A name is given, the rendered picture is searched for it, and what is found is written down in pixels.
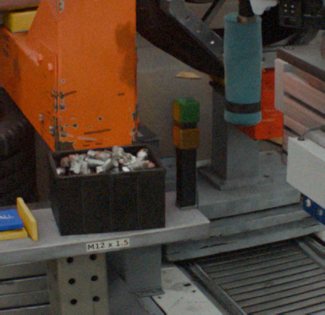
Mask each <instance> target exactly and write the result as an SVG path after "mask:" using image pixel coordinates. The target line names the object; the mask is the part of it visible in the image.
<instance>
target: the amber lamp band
mask: <svg viewBox="0 0 325 315"><path fill-rule="evenodd" d="M173 143H174V145H176V146H177V148H178V149H179V150H181V151H184V150H195V148H198V147H199V128H198V127H196V128H186V129H181V128H179V127H178V126H177V125H174V126H173Z"/></svg>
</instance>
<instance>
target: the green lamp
mask: <svg viewBox="0 0 325 315"><path fill-rule="evenodd" d="M199 106H200V104H199V102H198V101H197V100H195V98H192V97H184V98H177V99H174V100H173V118H174V119H175V120H177V122H178V123H180V124H189V123H199Z"/></svg>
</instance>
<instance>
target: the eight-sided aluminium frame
mask: <svg viewBox="0 0 325 315"><path fill-rule="evenodd" d="M160 8H161V10H162V11H164V13H166V15H167V16H169V17H170V18H171V19H172V20H173V21H174V22H175V23H177V24H178V25H179V26H180V27H181V28H183V29H184V30H185V31H186V32H187V33H188V34H189V35H190V36H191V37H192V38H193V39H194V40H195V41H196V42H197V43H198V44H199V45H200V46H201V47H202V48H203V49H204V50H205V51H206V52H207V53H208V54H209V55H210V56H211V57H212V58H213V59H214V60H216V61H217V62H218V64H219V65H221V66H223V67H225V66H224V41H223V40H222V39H220V38H219V37H218V36H217V35H216V34H215V33H214V32H213V31H212V30H211V29H210V28H209V27H207V26H206V24H204V23H203V21H201V19H199V18H198V16H196V15H195V14H194V13H193V12H192V11H191V10H190V9H189V8H188V7H187V6H186V5H185V0H160ZM324 33H325V30H318V29H312V28H306V29H305V31H304V32H303V33H301V35H300V37H299V38H298V39H297V40H296V42H294V43H293V45H292V46H302V45H306V46H310V45H316V44H320V45H321V42H322V40H323V38H324ZM286 46H291V45H286ZM278 47H282V46H264V47H262V55H263V61H262V68H274V67H275V60H277V59H278V57H277V56H276V49H277V48H278Z"/></svg>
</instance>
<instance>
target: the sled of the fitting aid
mask: <svg viewBox="0 0 325 315"><path fill-rule="evenodd" d="M209 220H210V221H211V234H210V236H207V237H199V238H194V239H189V240H180V241H175V242H167V244H164V245H161V258H162V262H163V263H168V262H173V261H181V260H186V259H191V258H194V257H199V256H204V255H212V254H216V253H225V252H229V251H230V250H238V249H242V248H250V247H252V246H254V245H262V244H266V243H271V242H275V241H279V240H287V239H290V238H291V237H299V236H303V235H307V234H312V233H315V232H323V231H324V230H325V226H324V225H323V224H321V223H320V222H319V221H317V220H316V219H315V218H314V217H312V216H311V215H310V214H309V213H307V212H306V211H304V210H303V208H302V207H301V205H300V202H295V204H290V205H282V206H276V207H272V208H268V209H263V210H255V211H249V213H240V214H236V215H230V216H221V218H212V219H209Z"/></svg>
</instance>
